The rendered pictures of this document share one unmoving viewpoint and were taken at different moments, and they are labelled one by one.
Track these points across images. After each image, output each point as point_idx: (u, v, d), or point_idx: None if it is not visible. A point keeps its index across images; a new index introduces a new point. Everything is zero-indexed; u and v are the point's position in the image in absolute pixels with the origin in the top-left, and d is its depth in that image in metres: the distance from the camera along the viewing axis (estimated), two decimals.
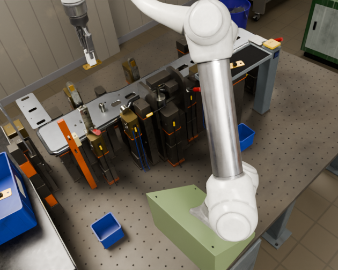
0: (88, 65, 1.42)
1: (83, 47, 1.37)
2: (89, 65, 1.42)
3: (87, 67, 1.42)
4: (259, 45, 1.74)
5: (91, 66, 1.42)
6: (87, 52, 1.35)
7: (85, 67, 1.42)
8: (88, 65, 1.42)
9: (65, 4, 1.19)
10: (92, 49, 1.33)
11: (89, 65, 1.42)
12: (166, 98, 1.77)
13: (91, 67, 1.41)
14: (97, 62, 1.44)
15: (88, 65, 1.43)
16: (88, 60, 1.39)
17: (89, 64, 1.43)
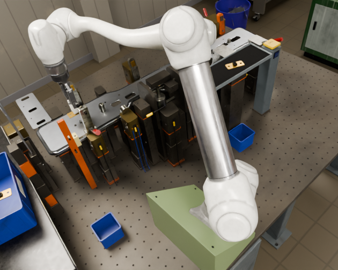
0: (73, 113, 1.49)
1: (66, 98, 1.44)
2: (73, 113, 1.49)
3: (72, 114, 1.49)
4: (259, 45, 1.74)
5: (75, 114, 1.49)
6: (70, 103, 1.42)
7: (68, 115, 1.49)
8: (72, 113, 1.49)
9: (45, 65, 1.25)
10: (74, 100, 1.40)
11: (73, 113, 1.49)
12: (166, 98, 1.77)
13: (75, 115, 1.48)
14: None
15: (72, 112, 1.50)
16: (72, 110, 1.46)
17: (73, 112, 1.50)
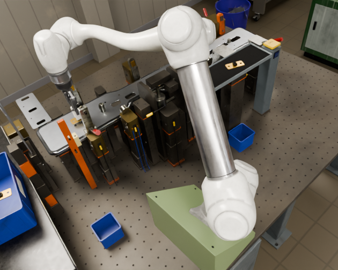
0: (75, 119, 1.52)
1: (69, 104, 1.47)
2: (75, 119, 1.52)
3: (74, 121, 1.52)
4: (259, 45, 1.74)
5: (78, 120, 1.52)
6: (73, 110, 1.45)
7: (72, 121, 1.52)
8: (75, 119, 1.52)
9: (49, 73, 1.29)
10: (77, 107, 1.43)
11: (75, 120, 1.52)
12: (166, 98, 1.77)
13: (78, 121, 1.51)
14: None
15: (75, 119, 1.53)
16: (75, 116, 1.49)
17: (75, 118, 1.53)
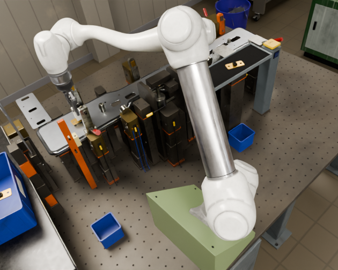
0: (76, 120, 1.53)
1: (70, 105, 1.47)
2: (76, 120, 1.53)
3: (75, 121, 1.52)
4: (259, 45, 1.74)
5: (78, 121, 1.52)
6: (73, 111, 1.45)
7: (72, 122, 1.52)
8: (75, 120, 1.53)
9: (50, 74, 1.29)
10: (78, 108, 1.43)
11: (76, 120, 1.52)
12: (166, 98, 1.77)
13: (78, 122, 1.52)
14: None
15: (75, 119, 1.53)
16: (75, 117, 1.50)
17: (76, 119, 1.53)
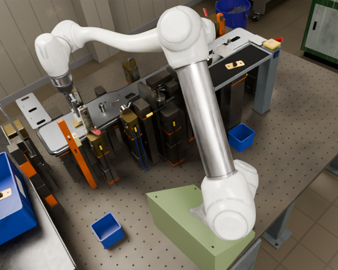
0: (76, 121, 1.53)
1: (71, 107, 1.48)
2: (76, 121, 1.53)
3: (75, 123, 1.53)
4: (259, 45, 1.74)
5: (79, 122, 1.53)
6: (74, 113, 1.46)
7: (73, 124, 1.53)
8: (76, 121, 1.53)
9: (51, 76, 1.30)
10: (78, 110, 1.44)
11: (76, 122, 1.53)
12: (166, 98, 1.77)
13: (79, 124, 1.52)
14: None
15: (76, 121, 1.54)
16: (76, 118, 1.50)
17: (76, 120, 1.54)
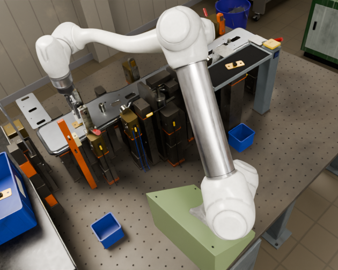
0: (77, 122, 1.54)
1: (71, 108, 1.49)
2: (77, 122, 1.54)
3: (76, 124, 1.53)
4: (259, 45, 1.74)
5: (79, 124, 1.53)
6: (74, 114, 1.47)
7: (73, 125, 1.53)
8: (76, 122, 1.54)
9: (51, 78, 1.30)
10: (79, 111, 1.45)
11: (77, 123, 1.54)
12: (166, 98, 1.77)
13: (79, 125, 1.53)
14: None
15: (76, 122, 1.54)
16: (76, 119, 1.51)
17: (77, 121, 1.55)
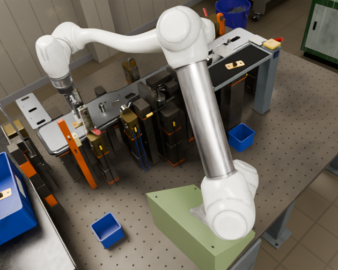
0: (77, 122, 1.54)
1: (71, 108, 1.49)
2: (77, 122, 1.54)
3: (76, 124, 1.53)
4: (259, 45, 1.74)
5: (79, 124, 1.53)
6: (74, 114, 1.47)
7: (73, 125, 1.53)
8: (76, 122, 1.54)
9: (51, 78, 1.30)
10: (79, 111, 1.45)
11: (77, 123, 1.54)
12: (166, 98, 1.77)
13: (79, 125, 1.53)
14: None
15: (76, 122, 1.54)
16: (76, 119, 1.51)
17: (77, 121, 1.54)
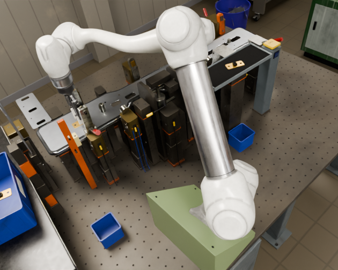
0: (77, 123, 1.54)
1: (70, 106, 1.50)
2: (78, 123, 1.54)
3: (76, 125, 1.54)
4: (259, 45, 1.74)
5: (79, 124, 1.54)
6: (75, 115, 1.46)
7: (73, 125, 1.54)
8: (76, 123, 1.54)
9: (51, 78, 1.30)
10: None
11: (78, 124, 1.54)
12: (166, 98, 1.77)
13: (79, 125, 1.53)
14: None
15: (77, 122, 1.55)
16: (78, 121, 1.50)
17: (77, 122, 1.55)
